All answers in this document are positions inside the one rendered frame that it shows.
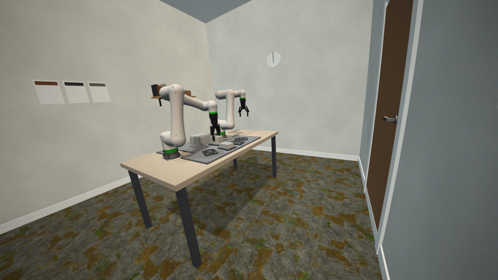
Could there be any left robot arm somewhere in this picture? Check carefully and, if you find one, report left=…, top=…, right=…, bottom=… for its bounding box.
left=216, top=89, right=246, bottom=138

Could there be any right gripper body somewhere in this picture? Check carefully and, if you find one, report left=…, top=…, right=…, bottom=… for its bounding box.
left=210, top=118, right=218, bottom=128

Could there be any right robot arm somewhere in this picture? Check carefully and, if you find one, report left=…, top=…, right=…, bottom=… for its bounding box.
left=159, top=84, right=218, bottom=160

